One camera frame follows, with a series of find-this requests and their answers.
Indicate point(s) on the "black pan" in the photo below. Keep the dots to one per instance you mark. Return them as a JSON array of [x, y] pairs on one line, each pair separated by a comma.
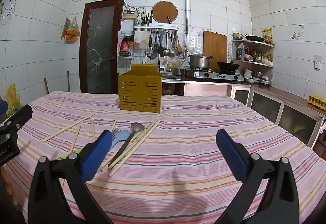
[[254, 38]]

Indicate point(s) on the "wooden spatula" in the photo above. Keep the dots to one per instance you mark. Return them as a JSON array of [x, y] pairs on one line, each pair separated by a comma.
[[179, 47]]

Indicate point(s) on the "brown door with frosted glass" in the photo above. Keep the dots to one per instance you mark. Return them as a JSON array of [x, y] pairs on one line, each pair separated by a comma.
[[101, 48]]

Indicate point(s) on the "cooking oil bottle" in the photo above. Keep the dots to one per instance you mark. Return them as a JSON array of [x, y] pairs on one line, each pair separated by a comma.
[[240, 52]]

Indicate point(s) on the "wall hook decoration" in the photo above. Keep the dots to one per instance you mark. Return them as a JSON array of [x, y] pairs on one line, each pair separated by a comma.
[[295, 35]]

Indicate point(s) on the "steel ladle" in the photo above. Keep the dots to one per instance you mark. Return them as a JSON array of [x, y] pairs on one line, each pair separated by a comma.
[[166, 51]]

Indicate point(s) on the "white corner shelf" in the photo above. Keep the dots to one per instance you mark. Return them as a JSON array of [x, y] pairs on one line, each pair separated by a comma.
[[254, 63]]

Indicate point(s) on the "stack of bowls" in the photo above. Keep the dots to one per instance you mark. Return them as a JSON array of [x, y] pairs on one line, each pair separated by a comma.
[[254, 77]]

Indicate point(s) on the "round wooden board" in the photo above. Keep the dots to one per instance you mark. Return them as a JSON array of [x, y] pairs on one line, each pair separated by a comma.
[[164, 11]]

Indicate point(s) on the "metal fork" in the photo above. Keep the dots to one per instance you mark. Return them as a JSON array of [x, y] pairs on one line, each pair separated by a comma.
[[115, 132]]

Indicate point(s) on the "red and orange hanging cloths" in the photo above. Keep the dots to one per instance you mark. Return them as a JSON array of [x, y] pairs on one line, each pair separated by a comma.
[[125, 44]]

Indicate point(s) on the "white electric box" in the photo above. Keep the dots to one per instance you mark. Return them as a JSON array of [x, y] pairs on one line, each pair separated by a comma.
[[130, 14]]

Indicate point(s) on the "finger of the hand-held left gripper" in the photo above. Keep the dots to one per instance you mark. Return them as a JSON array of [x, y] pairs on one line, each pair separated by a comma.
[[21, 116], [2, 107]]

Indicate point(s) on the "yellow wall poster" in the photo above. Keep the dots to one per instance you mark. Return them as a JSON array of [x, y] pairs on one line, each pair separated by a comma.
[[267, 35]]

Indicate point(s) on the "metal bowl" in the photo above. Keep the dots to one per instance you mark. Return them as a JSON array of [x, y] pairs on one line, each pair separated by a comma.
[[238, 36]]

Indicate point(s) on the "steel gas stove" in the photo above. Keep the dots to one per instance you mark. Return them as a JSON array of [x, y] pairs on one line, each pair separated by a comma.
[[216, 76]]

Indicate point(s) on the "black wok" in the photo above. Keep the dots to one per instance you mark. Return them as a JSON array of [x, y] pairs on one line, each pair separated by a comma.
[[228, 66]]

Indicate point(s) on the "wooden stick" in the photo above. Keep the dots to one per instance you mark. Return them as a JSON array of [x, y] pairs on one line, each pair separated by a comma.
[[68, 81], [46, 86]]

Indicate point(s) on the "hanging plastic bag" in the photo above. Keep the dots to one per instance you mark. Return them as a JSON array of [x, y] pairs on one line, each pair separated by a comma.
[[72, 33]]

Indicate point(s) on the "yellow plastic bag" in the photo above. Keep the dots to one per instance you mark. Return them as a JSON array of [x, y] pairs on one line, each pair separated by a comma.
[[12, 98]]

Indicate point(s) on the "pink striped tablecloth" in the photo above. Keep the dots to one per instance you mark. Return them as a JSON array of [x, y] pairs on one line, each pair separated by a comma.
[[178, 137]]

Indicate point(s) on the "yellow egg carton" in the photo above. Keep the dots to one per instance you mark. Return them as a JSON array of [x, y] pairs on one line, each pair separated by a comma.
[[317, 100]]

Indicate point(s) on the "steel wall rack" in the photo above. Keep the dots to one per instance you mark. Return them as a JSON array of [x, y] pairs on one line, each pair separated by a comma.
[[155, 28]]

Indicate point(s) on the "steel pot with lid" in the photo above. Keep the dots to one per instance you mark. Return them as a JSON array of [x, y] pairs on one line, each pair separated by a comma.
[[198, 61]]

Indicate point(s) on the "small steel pot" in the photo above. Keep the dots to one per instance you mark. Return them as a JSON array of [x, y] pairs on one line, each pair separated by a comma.
[[178, 71]]

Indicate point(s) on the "steel cutlery caddy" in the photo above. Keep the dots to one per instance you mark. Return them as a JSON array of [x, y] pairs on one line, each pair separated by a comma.
[[144, 20]]

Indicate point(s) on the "white hanging cloth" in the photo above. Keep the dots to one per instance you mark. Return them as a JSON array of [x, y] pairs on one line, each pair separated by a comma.
[[141, 37]]

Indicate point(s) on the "kitchen counter cabinet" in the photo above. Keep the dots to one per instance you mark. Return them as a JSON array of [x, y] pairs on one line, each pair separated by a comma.
[[267, 104]]

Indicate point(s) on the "yellow slotted utensil holder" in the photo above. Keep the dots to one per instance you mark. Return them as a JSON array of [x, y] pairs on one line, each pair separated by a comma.
[[140, 91]]

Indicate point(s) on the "light blue plastic fork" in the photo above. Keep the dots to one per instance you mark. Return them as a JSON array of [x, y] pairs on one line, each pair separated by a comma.
[[124, 135]]

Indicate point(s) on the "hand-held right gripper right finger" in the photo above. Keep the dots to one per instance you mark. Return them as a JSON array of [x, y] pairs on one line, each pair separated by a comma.
[[231, 155]]

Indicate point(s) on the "white bottle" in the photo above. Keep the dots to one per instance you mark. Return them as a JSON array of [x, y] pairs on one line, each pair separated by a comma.
[[145, 60]]

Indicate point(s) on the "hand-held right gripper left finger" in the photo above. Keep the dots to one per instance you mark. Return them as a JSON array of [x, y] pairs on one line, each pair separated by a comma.
[[98, 154]]

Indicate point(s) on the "rectangular wooden cutting board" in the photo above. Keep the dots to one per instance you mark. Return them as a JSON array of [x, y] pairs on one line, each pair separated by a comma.
[[215, 46]]

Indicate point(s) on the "white wall socket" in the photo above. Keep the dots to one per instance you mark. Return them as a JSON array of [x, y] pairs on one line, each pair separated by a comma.
[[317, 62]]

